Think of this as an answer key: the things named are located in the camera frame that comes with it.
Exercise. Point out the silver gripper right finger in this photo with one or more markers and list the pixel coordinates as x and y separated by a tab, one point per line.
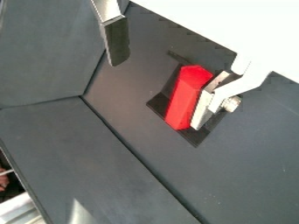
220	93

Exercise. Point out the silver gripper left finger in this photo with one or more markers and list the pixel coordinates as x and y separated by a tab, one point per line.
113	30

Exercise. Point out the red hexagon prism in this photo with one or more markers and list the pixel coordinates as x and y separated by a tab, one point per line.
189	82

